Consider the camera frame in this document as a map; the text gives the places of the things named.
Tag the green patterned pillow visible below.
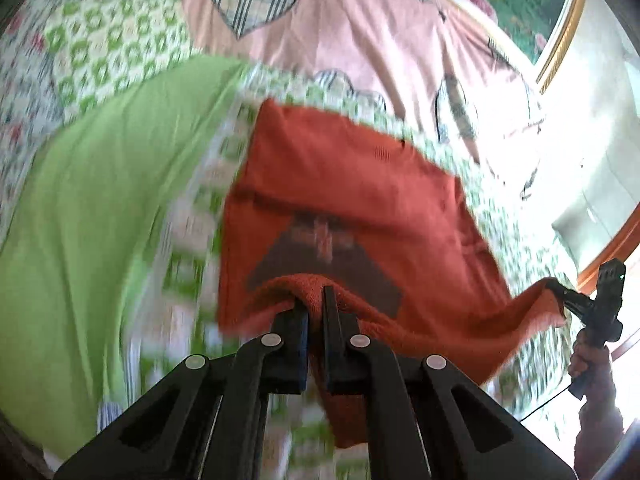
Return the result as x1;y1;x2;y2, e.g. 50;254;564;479
44;0;196;124

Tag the pink heart duvet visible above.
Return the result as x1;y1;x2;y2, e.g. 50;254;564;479
177;0;547;172

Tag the green patterned quilt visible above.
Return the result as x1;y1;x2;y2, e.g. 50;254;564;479
1;55;577;460

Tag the person's right hand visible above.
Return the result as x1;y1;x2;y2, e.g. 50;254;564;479
567;328;616;408

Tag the rust orange knit sweater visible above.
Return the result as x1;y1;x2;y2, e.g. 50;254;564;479
214;97;569;451

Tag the floral bed sheet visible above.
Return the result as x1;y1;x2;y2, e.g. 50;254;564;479
1;0;73;237

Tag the wooden bed frame edge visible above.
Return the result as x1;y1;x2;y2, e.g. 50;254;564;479
577;206;640;295

